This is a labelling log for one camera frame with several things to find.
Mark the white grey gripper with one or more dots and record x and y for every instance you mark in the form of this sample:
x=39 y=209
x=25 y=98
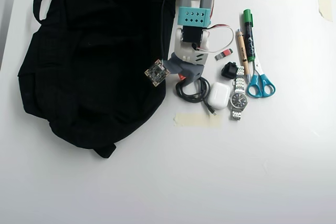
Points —
x=189 y=72

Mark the grey teal yellow robot arm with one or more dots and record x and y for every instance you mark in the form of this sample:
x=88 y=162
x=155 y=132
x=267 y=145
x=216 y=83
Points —
x=194 y=16

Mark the black fabric bag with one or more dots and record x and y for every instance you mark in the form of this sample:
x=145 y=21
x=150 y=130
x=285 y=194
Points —
x=92 y=77

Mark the white earbuds case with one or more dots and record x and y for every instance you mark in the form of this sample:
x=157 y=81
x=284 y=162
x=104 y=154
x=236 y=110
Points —
x=218 y=95

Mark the small black charger plug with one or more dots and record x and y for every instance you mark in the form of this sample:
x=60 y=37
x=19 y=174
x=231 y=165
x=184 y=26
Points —
x=228 y=70

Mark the red black usb stick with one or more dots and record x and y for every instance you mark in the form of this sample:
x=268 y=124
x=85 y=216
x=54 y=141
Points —
x=224 y=53

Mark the long beige masking tape strip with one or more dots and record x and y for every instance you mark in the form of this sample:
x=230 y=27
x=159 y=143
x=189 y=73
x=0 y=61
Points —
x=191 y=120

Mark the silver metal wristwatch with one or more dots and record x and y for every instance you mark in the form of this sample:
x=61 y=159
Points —
x=238 y=99

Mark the wooden ballpoint pen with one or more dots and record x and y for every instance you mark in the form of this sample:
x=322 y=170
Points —
x=242 y=53

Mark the green black marker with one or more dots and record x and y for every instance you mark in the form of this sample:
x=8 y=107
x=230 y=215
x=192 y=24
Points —
x=249 y=37

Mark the torn beige masking tape piece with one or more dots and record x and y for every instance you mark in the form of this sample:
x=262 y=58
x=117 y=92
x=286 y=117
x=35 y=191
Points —
x=325 y=3

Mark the bare camera circuit board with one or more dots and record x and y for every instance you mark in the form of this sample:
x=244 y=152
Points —
x=156 y=73

